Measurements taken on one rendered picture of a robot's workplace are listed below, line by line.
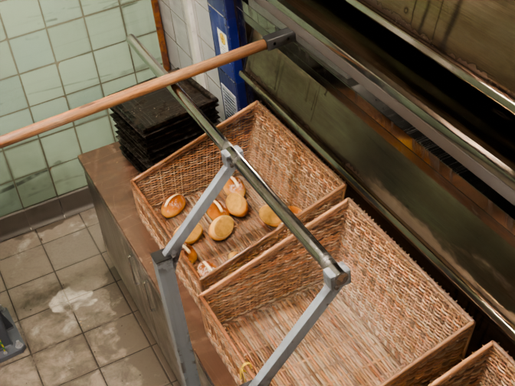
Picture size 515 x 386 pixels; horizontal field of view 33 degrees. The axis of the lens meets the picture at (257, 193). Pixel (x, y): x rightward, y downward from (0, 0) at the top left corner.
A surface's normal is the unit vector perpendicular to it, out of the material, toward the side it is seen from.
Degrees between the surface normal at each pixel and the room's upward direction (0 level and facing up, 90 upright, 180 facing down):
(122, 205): 0
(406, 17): 70
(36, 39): 90
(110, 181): 0
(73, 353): 0
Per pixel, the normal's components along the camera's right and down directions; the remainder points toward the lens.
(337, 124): -0.87, 0.06
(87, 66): 0.43, 0.51
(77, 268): -0.11, -0.79
